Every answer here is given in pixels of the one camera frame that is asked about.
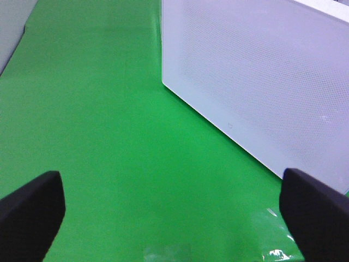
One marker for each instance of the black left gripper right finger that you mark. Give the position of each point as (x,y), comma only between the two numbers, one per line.
(316,216)

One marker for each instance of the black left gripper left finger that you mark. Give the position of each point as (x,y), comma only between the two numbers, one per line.
(31,217)

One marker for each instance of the white microwave door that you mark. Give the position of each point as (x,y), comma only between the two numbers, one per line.
(271,75)

